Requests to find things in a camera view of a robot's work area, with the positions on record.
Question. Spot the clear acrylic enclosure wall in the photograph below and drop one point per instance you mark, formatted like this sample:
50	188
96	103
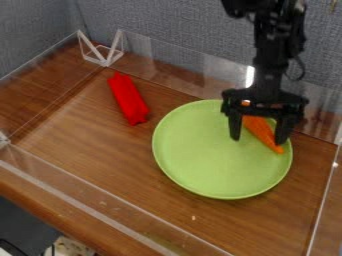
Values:
76	164

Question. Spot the green round plate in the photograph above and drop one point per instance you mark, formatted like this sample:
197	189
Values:
205	162

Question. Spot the red folded cloth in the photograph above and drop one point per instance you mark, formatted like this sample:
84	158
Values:
128	98

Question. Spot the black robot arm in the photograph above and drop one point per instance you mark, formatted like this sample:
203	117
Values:
277	21

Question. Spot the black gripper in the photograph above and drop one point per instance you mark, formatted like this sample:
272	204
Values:
283	106

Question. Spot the orange toy carrot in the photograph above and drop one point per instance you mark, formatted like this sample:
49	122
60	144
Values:
259	128

